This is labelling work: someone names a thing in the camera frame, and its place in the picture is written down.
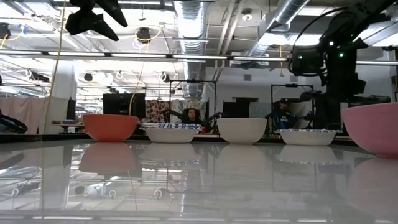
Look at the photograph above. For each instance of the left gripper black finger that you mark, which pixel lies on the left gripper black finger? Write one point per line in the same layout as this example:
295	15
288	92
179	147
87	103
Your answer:
87	24
112	9

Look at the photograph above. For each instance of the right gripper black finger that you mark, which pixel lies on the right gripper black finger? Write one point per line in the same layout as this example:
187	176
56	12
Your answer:
370	100

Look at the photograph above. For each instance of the pink plastic bowl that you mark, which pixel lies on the pink plastic bowl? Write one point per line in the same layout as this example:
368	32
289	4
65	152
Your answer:
374	129

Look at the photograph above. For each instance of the blue patterned paper bowl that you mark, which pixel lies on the blue patterned paper bowl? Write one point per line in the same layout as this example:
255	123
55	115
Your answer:
171	126
306	137
171	136

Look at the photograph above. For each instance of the orange plastic bowl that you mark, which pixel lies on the orange plastic bowl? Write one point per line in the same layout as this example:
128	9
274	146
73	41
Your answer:
110	128

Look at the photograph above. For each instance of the plain white bowl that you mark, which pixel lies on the plain white bowl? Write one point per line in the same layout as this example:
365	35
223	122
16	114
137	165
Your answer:
242	130

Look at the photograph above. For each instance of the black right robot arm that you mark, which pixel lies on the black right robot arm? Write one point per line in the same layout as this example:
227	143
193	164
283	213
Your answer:
351	28

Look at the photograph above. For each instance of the long ceiling light strip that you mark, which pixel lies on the long ceiling light strip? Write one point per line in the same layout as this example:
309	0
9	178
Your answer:
261	58
77	53

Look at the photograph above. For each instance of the person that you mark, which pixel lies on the person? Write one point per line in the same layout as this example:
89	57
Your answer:
284	116
192	115

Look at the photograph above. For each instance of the narrow black panel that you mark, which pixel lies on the narrow black panel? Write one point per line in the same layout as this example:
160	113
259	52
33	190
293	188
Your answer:
71	109

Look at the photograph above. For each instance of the large black monitor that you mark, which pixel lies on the large black monitor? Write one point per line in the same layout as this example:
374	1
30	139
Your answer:
119	104

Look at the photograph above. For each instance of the white curtain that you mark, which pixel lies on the white curtain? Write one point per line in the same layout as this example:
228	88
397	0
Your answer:
25	113

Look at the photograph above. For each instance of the brown patterned cloth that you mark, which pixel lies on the brown patterned cloth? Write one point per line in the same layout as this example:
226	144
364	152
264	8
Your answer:
155	110

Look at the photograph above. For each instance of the black cabinet panel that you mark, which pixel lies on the black cabinet panel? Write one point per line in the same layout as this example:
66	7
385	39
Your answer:
236	109

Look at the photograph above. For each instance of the black ceiling dome camera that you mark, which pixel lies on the black ceiling dome camera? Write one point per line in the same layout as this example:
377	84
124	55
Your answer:
143	35

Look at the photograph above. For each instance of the grey wall vent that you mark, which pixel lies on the grey wall vent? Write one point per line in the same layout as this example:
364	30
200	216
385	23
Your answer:
293	78
247	77

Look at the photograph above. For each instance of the silver ventilation duct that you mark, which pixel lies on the silver ventilation duct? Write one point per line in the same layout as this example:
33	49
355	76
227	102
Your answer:
191	25

